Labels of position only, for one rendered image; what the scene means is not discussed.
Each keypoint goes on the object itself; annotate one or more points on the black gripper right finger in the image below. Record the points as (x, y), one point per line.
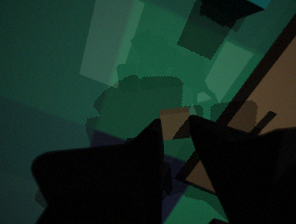
(248, 172)

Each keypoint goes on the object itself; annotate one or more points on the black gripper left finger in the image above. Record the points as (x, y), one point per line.
(135, 168)

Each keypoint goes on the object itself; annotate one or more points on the teal cube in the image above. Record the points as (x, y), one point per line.
(237, 9)

